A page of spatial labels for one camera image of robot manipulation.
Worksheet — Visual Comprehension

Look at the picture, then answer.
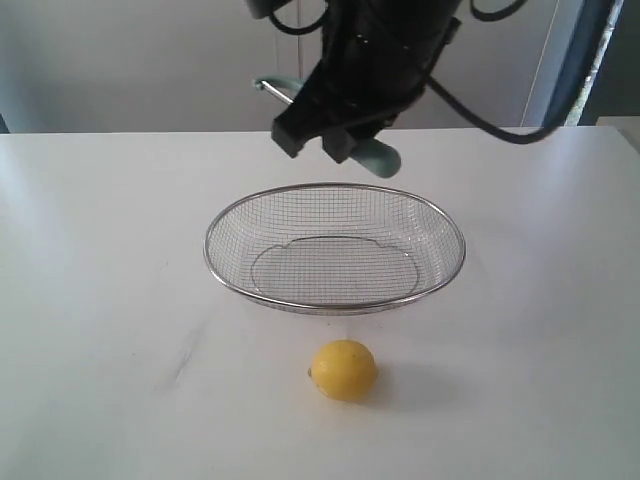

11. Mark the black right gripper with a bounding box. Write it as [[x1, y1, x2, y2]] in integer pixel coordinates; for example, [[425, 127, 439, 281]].
[[271, 1, 459, 163]]

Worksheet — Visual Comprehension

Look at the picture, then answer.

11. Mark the teal handled peeler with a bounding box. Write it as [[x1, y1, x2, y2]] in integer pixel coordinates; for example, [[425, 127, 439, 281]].
[[252, 75, 401, 178]]

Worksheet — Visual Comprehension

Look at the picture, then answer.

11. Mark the yellow lemon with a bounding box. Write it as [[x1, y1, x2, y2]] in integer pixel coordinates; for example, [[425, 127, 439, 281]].
[[308, 339, 379, 403]]

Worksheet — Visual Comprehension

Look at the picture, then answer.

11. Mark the oval wire mesh basket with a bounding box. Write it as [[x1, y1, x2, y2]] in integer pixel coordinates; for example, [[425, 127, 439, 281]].
[[203, 182, 466, 316]]

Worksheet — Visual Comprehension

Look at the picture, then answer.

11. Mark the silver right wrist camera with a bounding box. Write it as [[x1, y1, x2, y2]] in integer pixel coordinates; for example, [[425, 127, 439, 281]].
[[245, 0, 290, 19]]

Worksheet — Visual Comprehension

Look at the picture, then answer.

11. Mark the window with dark frame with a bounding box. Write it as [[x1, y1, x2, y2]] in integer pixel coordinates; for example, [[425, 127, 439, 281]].
[[543, 0, 639, 126]]

